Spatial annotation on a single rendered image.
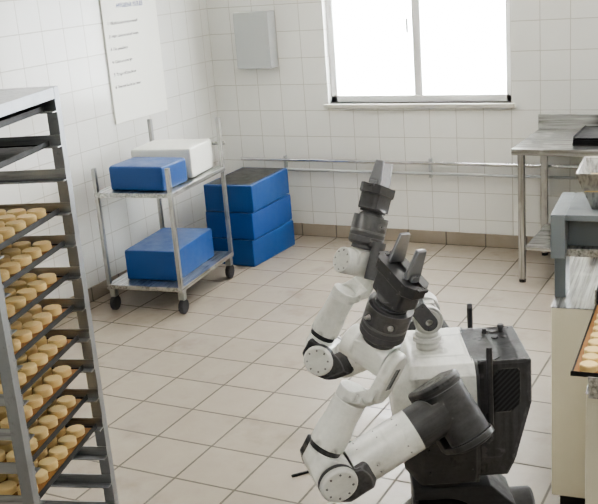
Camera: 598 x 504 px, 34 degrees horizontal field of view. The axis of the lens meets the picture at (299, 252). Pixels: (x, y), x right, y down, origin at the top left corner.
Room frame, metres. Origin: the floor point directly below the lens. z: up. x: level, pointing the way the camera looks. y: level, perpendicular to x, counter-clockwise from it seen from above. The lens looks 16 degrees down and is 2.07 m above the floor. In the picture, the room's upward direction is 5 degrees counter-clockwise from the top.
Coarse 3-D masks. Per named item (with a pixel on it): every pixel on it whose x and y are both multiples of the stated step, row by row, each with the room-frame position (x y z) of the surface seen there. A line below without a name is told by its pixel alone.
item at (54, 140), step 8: (24, 136) 2.52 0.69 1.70; (32, 136) 2.52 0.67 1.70; (40, 136) 2.51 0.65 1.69; (48, 136) 2.51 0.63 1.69; (56, 136) 2.51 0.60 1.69; (0, 144) 2.54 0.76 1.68; (8, 144) 2.53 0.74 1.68; (16, 144) 2.53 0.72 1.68; (24, 144) 2.52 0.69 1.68; (32, 144) 2.52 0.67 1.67; (56, 144) 2.51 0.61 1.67
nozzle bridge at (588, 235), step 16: (560, 208) 3.29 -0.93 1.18; (576, 208) 3.27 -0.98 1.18; (560, 224) 3.21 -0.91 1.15; (576, 224) 3.27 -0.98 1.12; (592, 224) 3.25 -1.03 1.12; (560, 240) 3.21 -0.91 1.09; (576, 240) 3.27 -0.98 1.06; (592, 240) 3.25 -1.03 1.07; (560, 256) 3.21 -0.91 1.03; (576, 256) 3.22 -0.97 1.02; (592, 256) 3.20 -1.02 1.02; (560, 272) 3.31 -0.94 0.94; (560, 288) 3.31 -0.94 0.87
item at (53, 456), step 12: (60, 432) 2.46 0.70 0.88; (72, 432) 2.44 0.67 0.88; (84, 432) 2.46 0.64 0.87; (60, 444) 2.38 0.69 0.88; (72, 444) 2.39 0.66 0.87; (48, 456) 2.35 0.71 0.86; (60, 456) 2.32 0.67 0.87; (48, 468) 2.26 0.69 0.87; (0, 480) 2.22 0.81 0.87; (12, 480) 2.21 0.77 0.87; (36, 480) 2.20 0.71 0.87; (48, 480) 2.21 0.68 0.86; (0, 492) 2.15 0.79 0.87; (12, 492) 2.16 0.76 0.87
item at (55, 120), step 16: (64, 144) 2.52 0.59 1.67; (64, 160) 2.51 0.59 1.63; (64, 192) 2.51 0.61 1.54; (64, 224) 2.51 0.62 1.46; (80, 240) 2.53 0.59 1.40; (80, 256) 2.52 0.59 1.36; (80, 288) 2.51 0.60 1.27; (80, 320) 2.51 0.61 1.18; (96, 352) 2.53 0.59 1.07; (96, 368) 2.52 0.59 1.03; (96, 384) 2.51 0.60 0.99; (96, 416) 2.51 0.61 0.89; (96, 432) 2.51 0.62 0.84; (112, 464) 2.53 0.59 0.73; (112, 480) 2.51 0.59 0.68; (112, 496) 2.51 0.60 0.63
